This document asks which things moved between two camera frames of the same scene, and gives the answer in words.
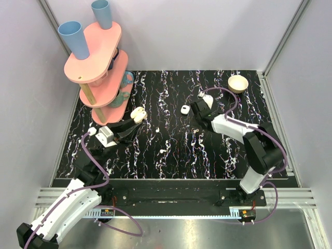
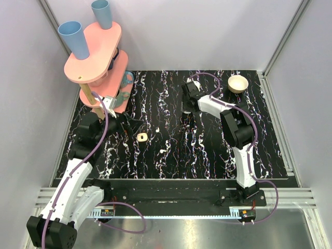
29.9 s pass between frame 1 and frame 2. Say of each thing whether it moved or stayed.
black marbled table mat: stayed
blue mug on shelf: stayed
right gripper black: moved
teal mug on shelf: stayed
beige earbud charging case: moved
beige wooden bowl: stayed
